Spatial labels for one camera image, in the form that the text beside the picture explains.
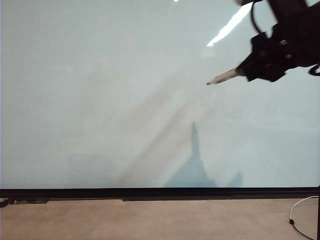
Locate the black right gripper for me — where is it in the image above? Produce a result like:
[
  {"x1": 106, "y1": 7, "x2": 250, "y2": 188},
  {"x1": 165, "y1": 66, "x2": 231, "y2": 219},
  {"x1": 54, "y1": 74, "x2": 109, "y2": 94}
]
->
[{"x1": 237, "y1": 14, "x2": 316, "y2": 83}]

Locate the long black pen tray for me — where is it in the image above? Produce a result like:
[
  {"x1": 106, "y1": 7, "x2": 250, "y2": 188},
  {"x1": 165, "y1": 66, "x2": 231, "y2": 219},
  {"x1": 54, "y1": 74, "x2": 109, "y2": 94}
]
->
[{"x1": 122, "y1": 195, "x2": 320, "y2": 202}]

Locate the short black pen tray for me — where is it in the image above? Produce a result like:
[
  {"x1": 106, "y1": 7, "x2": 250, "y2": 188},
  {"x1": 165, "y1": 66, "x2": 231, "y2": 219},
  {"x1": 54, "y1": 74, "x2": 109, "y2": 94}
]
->
[{"x1": 13, "y1": 198, "x2": 51, "y2": 204}]

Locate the white glass whiteboard black frame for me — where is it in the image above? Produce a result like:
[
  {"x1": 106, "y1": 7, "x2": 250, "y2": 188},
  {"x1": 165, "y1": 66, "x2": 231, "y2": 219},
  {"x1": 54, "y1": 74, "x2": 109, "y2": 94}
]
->
[{"x1": 0, "y1": 0, "x2": 320, "y2": 198}]

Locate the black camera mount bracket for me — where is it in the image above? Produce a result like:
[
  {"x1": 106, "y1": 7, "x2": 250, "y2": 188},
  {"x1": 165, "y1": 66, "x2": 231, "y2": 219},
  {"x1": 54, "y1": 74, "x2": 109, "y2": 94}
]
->
[{"x1": 246, "y1": 0, "x2": 309, "y2": 26}]

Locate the black cable with plug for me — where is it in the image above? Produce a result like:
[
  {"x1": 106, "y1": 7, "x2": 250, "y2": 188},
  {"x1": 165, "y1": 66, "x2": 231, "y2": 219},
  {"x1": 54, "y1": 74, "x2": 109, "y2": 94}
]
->
[{"x1": 288, "y1": 218, "x2": 317, "y2": 240}]

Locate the white cable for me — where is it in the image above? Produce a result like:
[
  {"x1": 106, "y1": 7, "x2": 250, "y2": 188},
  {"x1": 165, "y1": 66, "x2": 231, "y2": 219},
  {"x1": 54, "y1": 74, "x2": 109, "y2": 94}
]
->
[{"x1": 289, "y1": 195, "x2": 320, "y2": 221}]

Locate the white whiteboard marker pen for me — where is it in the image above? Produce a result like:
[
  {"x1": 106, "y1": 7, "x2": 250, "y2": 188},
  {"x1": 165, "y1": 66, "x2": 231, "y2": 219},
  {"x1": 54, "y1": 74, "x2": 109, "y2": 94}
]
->
[{"x1": 206, "y1": 66, "x2": 245, "y2": 86}]

